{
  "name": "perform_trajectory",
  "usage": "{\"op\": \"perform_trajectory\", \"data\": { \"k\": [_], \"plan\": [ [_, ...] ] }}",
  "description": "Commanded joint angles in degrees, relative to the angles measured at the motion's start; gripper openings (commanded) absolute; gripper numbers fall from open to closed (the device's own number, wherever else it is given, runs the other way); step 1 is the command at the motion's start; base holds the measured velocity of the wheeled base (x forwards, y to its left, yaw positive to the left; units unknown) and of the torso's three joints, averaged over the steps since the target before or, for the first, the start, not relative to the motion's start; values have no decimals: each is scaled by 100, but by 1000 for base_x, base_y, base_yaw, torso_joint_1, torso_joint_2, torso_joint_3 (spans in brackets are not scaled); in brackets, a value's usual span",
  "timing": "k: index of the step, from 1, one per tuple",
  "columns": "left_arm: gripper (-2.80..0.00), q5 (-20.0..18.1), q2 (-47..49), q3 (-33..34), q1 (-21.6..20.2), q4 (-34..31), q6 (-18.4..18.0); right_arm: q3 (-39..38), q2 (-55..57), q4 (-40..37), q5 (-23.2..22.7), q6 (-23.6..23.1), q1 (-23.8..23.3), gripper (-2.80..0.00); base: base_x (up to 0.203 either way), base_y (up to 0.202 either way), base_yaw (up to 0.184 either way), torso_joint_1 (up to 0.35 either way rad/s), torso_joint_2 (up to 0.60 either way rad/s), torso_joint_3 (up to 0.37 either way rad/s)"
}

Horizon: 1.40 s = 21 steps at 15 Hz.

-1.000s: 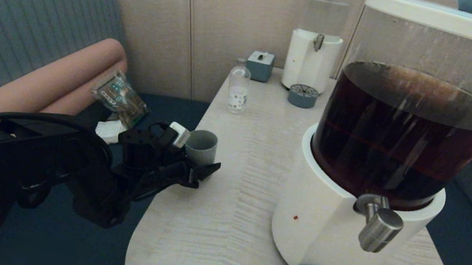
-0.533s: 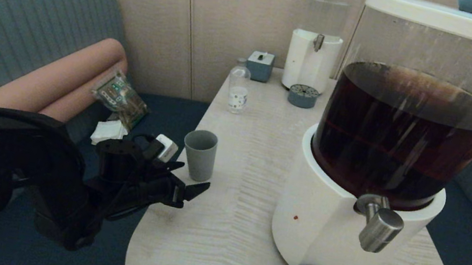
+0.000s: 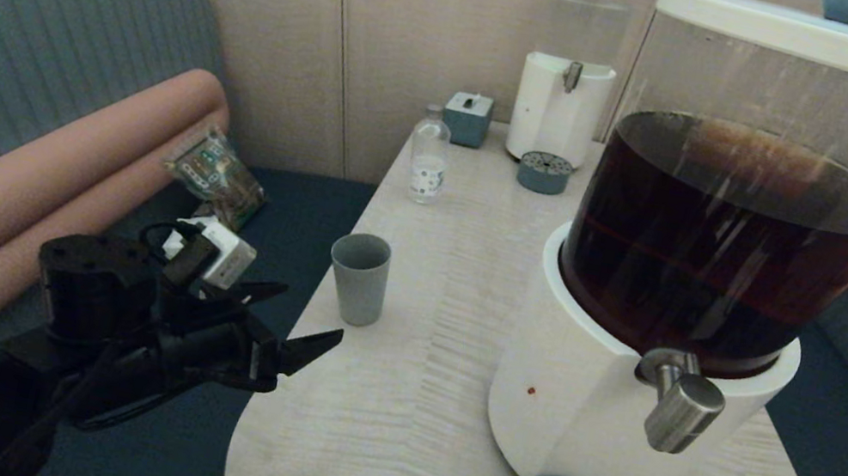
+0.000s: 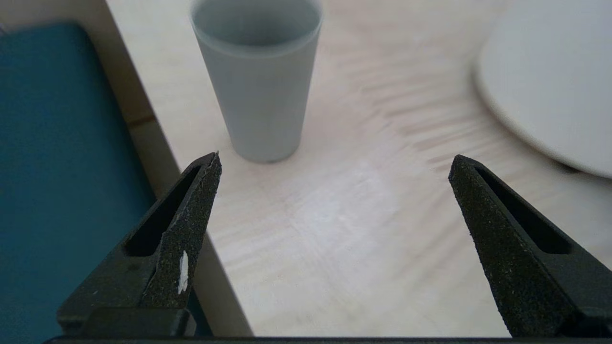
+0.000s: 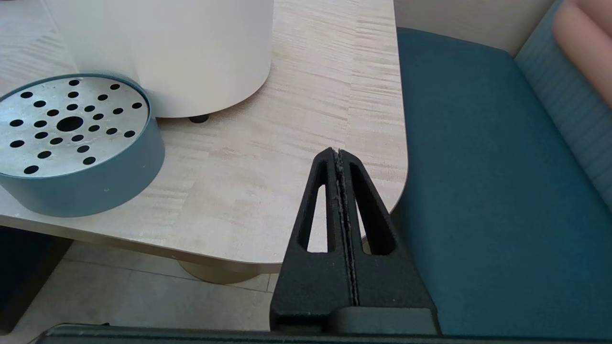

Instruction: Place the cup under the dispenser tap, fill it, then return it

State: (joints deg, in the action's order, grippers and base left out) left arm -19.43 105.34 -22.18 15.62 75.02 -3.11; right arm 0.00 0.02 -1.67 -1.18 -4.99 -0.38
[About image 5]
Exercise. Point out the beige round table pedestal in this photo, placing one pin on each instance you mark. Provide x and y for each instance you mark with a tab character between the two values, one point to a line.
224	273

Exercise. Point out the round metal drip tray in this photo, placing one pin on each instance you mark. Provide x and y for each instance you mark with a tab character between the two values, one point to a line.
86	196

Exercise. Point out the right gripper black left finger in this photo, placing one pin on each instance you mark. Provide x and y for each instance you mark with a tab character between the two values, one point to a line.
311	286

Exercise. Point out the dark blue seat cushion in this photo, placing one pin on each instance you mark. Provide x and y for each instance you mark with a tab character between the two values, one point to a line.
502	191

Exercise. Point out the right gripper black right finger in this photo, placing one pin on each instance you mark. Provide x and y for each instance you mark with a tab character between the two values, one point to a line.
387	282

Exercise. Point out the large white tea dispenser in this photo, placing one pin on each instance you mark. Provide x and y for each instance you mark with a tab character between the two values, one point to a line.
201	57

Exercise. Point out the grey ribbed sofa backrest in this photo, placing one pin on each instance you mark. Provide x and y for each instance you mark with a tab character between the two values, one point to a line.
569	105

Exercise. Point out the pink bolster cushion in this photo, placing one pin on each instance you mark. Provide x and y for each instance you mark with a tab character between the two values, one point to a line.
588	43

